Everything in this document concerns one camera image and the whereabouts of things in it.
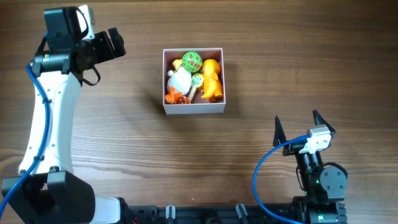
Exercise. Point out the white duck toy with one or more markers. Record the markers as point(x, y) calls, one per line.
point(179, 82)

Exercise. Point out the orange round cap toy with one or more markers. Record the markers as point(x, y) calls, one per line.
point(182, 100)

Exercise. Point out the green patterned ball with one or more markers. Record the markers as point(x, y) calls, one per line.
point(191, 61)

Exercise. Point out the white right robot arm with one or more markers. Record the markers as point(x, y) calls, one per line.
point(324, 184)

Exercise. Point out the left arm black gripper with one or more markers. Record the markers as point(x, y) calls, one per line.
point(102, 46)

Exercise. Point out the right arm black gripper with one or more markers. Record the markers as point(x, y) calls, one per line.
point(297, 149)

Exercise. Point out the orange dinosaur toy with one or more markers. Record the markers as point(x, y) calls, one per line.
point(212, 86)

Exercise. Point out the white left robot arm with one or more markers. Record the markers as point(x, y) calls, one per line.
point(46, 189)

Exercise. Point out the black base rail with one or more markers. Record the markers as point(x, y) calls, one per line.
point(237, 214)

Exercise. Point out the white cardboard box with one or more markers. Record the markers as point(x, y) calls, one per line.
point(198, 104)

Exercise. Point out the yellow wooden rattle drum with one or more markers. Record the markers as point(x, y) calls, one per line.
point(196, 82)

